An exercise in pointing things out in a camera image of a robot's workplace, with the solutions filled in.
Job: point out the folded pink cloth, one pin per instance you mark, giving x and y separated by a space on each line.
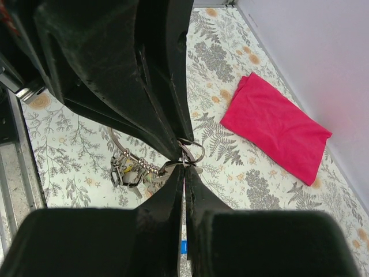
261 114

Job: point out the blue key tag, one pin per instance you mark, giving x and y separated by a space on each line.
183 247

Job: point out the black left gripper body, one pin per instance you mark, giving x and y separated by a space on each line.
24 69

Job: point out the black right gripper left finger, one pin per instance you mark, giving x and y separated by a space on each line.
144 241

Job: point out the aluminium front rail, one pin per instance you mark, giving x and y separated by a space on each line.
21 190

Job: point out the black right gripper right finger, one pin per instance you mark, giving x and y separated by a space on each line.
222 241

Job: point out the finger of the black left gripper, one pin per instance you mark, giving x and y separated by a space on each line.
161 27
99 70

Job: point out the yellow key tag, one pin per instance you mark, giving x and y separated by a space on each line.
127 168

